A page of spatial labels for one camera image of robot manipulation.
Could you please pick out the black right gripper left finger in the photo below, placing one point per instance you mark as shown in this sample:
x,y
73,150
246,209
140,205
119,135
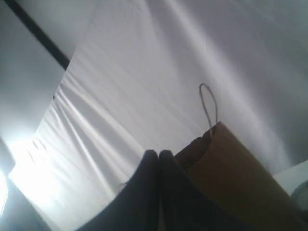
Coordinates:
x,y
136,207

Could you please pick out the white backdrop curtain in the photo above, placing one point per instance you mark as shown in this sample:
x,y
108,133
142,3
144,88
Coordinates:
x,y
156,74

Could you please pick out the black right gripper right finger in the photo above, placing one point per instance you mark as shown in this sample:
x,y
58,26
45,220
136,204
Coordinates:
x,y
184,207

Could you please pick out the brown paper bag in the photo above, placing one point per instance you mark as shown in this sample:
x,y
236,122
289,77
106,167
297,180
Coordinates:
x,y
227,173

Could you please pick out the dark can silver lid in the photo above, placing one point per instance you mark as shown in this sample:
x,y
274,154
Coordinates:
x,y
300,196

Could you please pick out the dark frame bar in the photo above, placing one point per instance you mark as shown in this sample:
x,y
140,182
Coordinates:
x,y
38,33

